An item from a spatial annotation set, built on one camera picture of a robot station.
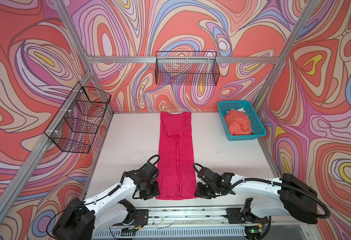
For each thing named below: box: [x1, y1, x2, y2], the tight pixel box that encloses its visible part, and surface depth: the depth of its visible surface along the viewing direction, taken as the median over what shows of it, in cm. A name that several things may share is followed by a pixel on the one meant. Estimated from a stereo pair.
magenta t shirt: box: [155, 111, 198, 200], surface depth 98 cm
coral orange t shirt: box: [224, 110, 252, 136], surface depth 106 cm
